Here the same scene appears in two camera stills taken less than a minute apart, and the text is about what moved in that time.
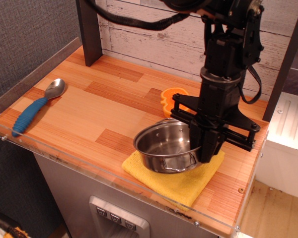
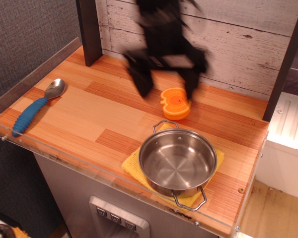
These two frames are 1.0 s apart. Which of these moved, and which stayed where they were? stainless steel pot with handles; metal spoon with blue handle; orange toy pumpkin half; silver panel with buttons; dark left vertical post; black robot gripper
Moved: black robot gripper; stainless steel pot with handles
Stayed: orange toy pumpkin half; metal spoon with blue handle; silver panel with buttons; dark left vertical post
